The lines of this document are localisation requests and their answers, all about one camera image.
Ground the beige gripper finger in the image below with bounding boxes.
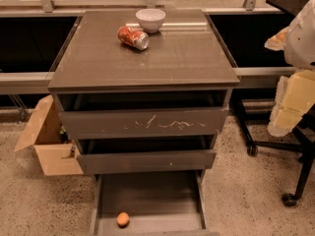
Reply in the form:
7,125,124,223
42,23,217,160
268,70,315,137
264,28,288,51

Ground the orange fruit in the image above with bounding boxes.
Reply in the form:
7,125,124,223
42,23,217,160
116,212,130,227

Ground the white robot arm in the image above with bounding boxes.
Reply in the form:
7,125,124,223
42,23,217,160
265,0,315,137

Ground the grey top drawer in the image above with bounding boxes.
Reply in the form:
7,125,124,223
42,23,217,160
55,91,228,140

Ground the grey drawer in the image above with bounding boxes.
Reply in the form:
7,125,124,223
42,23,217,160
77,136,216,175
90,171,220,236
55,91,228,140

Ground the grey drawer cabinet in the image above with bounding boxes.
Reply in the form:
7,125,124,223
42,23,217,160
47,8,240,236

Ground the grey bottom drawer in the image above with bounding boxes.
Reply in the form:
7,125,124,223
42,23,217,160
90,171,220,236

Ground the grey middle drawer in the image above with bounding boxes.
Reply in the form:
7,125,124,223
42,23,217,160
77,136,216,175

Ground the black office chair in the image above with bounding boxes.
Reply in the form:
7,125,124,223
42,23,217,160
229,88,315,207

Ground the black side table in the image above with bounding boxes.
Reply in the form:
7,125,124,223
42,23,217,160
266,0,309,16

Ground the white bowl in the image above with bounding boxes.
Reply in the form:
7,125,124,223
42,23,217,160
136,8,165,32

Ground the crushed orange soda can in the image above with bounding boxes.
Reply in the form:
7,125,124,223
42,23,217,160
117,26,150,50

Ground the brown cardboard box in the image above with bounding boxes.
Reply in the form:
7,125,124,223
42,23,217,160
15,95,83,176

